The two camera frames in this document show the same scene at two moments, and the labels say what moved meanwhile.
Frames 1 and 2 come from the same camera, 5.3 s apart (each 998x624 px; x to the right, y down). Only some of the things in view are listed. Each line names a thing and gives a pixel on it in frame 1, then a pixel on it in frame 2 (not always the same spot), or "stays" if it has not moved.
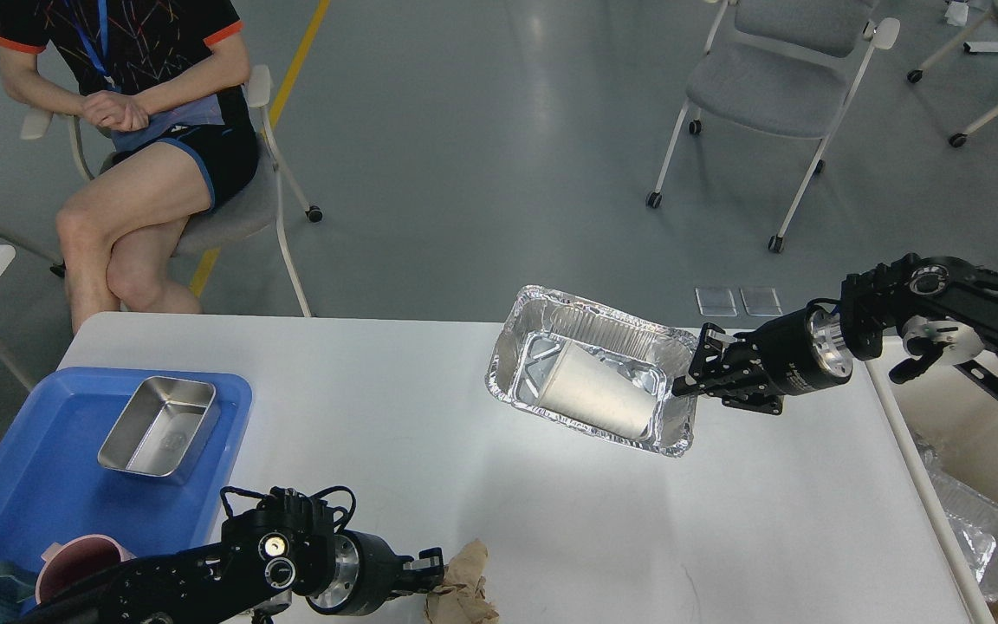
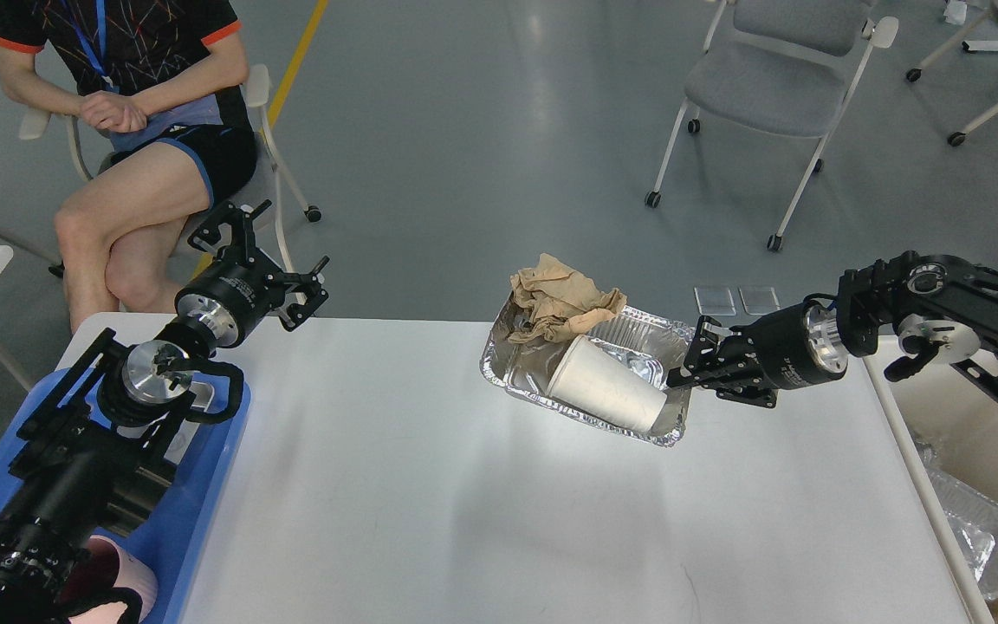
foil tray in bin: (995, 542) stays
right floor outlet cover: (761, 301) stays
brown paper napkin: (463, 597) to (562, 302)
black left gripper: (366, 572) to (228, 300)
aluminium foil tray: (538, 323) to (651, 346)
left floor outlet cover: (716, 302) stays
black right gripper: (804, 349) stays
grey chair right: (781, 67) stays
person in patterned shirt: (169, 79) stays
